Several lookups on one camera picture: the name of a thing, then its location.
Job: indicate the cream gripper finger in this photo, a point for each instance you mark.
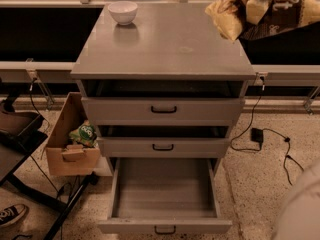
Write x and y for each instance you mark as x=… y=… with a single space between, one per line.
x=255 y=10

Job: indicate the brown sea salt chip bag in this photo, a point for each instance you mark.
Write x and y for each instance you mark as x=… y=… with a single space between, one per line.
x=229 y=18

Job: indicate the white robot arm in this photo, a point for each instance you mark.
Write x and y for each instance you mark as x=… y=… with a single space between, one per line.
x=299 y=216

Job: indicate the grey drawer cabinet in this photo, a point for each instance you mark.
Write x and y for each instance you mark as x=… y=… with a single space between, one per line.
x=166 y=41

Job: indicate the grey top drawer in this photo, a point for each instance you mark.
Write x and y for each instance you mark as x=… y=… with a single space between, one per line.
x=162 y=102

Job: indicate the grey drawer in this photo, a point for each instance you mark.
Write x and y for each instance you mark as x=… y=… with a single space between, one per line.
x=164 y=141
x=162 y=102
x=164 y=196

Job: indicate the grey middle drawer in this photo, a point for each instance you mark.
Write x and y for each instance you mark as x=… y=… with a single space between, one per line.
x=164 y=141

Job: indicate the green snack bag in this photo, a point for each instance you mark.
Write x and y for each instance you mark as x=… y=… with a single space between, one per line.
x=85 y=134

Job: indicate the grey bottom drawer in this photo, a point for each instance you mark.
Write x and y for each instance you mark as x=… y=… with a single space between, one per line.
x=164 y=196

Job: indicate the black power adapter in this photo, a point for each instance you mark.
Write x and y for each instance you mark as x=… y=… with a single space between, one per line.
x=257 y=135

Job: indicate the white ceramic bowl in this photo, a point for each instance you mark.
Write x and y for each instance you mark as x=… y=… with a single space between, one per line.
x=123 y=12

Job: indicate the cardboard box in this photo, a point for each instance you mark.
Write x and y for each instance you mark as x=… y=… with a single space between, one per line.
x=65 y=157

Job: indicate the black stand with tray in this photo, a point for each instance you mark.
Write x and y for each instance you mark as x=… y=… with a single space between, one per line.
x=17 y=143

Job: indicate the black and white sneaker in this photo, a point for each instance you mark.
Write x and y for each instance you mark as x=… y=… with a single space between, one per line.
x=12 y=214

